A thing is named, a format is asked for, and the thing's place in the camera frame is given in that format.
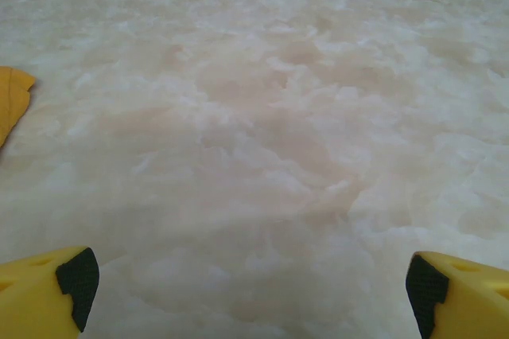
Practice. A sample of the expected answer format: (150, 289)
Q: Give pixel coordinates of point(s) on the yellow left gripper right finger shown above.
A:
(473, 303)

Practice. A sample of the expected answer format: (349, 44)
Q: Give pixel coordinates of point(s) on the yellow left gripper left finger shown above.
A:
(32, 299)

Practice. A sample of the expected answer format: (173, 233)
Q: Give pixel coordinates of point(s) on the yellow folded t-shirt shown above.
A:
(10, 100)

